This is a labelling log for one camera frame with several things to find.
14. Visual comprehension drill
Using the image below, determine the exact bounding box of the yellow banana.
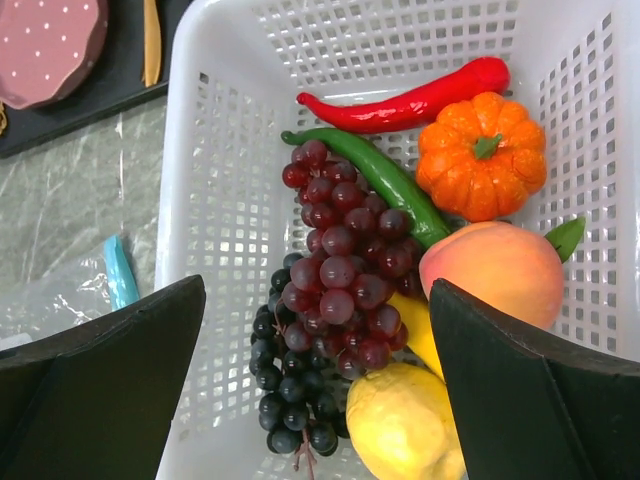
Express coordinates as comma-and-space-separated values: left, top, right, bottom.
389, 293, 445, 381

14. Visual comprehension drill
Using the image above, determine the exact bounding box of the peach with green leaf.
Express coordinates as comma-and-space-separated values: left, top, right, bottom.
419, 217, 586, 330

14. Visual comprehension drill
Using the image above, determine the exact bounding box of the pink dotted plate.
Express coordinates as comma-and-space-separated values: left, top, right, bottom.
1, 0, 109, 110

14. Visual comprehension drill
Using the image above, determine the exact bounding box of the red chili pepper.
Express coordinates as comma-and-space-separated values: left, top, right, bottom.
296, 56, 511, 134

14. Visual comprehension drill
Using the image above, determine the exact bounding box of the green chili pepper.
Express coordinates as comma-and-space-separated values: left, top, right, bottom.
280, 128, 451, 249

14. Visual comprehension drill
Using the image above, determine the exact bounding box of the gold knife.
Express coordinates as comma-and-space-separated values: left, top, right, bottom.
142, 0, 162, 88

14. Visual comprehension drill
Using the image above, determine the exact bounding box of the gold fork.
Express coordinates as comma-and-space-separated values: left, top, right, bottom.
0, 102, 8, 136

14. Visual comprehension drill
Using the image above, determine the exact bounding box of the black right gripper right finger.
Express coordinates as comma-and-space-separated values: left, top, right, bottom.
429, 279, 639, 479

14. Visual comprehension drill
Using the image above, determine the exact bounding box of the white plastic basket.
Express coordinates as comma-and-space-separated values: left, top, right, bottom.
155, 1, 639, 479

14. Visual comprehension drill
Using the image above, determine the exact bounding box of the dark purple grape bunch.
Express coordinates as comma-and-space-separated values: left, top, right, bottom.
249, 253, 348, 457

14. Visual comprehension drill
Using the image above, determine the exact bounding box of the red grape bunch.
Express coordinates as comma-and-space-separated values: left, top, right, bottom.
276, 139, 422, 379

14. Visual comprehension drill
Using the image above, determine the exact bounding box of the clear zip top bag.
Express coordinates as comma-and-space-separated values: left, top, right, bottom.
1, 100, 166, 340

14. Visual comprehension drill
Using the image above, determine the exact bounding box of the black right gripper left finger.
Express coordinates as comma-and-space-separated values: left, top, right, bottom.
1, 275, 206, 479

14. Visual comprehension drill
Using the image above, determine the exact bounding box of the yellow lemon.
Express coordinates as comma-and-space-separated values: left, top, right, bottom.
346, 362, 466, 479

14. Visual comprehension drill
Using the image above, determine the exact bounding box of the black serving tray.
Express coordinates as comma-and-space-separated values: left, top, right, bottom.
1, 0, 190, 158

